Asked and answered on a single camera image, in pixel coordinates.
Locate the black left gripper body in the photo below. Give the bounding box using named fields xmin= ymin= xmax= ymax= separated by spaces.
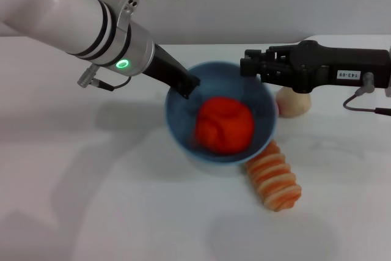
xmin=142 ymin=43 xmax=188 ymax=90

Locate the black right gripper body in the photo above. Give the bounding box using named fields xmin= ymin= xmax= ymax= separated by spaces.
xmin=261 ymin=40 xmax=391 ymax=95

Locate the blue plastic bowl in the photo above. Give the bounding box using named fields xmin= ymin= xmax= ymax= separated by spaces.
xmin=164 ymin=61 xmax=279 ymax=167

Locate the red tomato toy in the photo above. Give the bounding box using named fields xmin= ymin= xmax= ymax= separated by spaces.
xmin=193 ymin=96 xmax=255 ymax=156

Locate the beige soft ball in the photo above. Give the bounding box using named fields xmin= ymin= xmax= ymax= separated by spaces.
xmin=276 ymin=86 xmax=312 ymax=119

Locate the orange striped toy bread roll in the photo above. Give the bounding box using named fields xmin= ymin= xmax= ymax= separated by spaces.
xmin=244 ymin=139 xmax=303 ymax=212

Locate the right arm cable with connector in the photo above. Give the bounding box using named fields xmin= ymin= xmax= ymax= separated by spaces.
xmin=342 ymin=71 xmax=391 ymax=116

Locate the arm cable with connector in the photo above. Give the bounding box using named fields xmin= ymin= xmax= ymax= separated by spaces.
xmin=342 ymin=71 xmax=391 ymax=116
xmin=76 ymin=64 xmax=133 ymax=92

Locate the left arm cable with connector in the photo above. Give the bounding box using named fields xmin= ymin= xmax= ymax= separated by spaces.
xmin=76 ymin=64 xmax=133 ymax=92

